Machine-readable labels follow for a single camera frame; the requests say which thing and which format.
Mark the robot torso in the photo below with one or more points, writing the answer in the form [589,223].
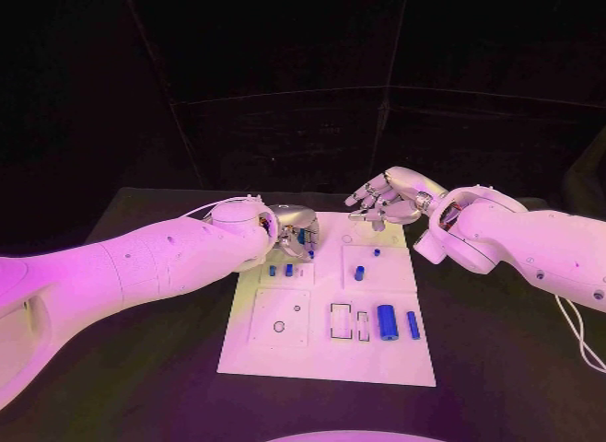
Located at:
[355,436]

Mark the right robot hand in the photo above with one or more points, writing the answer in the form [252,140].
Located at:
[403,196]

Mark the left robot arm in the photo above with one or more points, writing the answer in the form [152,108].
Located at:
[109,276]

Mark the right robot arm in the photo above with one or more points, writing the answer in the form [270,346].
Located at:
[533,248]

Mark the white task board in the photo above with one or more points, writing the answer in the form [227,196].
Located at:
[328,310]

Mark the blue block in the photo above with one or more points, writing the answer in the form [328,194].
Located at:
[272,270]
[289,270]

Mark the thin long blue cylinder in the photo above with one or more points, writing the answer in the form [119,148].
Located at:
[413,325]

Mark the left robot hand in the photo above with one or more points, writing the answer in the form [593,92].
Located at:
[296,221]

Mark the large blue cylinder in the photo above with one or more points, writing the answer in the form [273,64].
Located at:
[387,322]

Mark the blue part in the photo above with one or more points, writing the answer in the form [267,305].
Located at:
[301,234]

